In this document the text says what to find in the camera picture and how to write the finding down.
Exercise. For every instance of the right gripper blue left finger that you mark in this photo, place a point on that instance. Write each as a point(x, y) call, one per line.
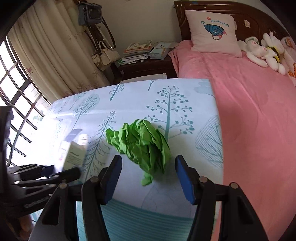
point(109, 180)

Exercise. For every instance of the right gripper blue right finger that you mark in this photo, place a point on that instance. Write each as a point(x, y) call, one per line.
point(189, 180)

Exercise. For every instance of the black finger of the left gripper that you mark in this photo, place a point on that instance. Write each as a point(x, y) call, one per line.
point(66, 176)

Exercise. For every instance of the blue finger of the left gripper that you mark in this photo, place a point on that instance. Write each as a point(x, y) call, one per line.
point(46, 171)

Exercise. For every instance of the dark grey small carton box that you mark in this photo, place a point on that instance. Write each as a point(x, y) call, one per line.
point(74, 149)

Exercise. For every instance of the tree pattern tablecloth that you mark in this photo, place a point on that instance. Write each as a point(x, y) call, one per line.
point(183, 110)

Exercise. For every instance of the pink bed blanket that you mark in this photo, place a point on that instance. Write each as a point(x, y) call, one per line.
point(257, 114)

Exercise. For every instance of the dark wooden nightstand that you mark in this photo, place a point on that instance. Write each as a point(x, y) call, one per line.
point(147, 67)

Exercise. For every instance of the cream window curtain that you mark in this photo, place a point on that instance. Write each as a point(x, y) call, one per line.
point(55, 50)

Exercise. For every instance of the tissue box on nightstand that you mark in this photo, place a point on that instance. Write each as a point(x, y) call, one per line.
point(158, 54)

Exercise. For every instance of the stack of books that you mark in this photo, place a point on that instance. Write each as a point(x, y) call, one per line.
point(136, 52)

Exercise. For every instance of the white plush rabbit toy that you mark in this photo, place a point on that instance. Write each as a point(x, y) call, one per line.
point(258, 54)

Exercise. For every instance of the pink square cushion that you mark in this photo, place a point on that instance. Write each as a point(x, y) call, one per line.
point(213, 33)

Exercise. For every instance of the bee plush toy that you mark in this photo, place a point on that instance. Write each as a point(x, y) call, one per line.
point(273, 45)

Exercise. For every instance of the hanging handbags on rack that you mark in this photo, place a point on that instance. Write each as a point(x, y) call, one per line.
point(90, 16)

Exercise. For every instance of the dark wooden headboard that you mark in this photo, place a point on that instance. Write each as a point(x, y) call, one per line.
point(249, 21)

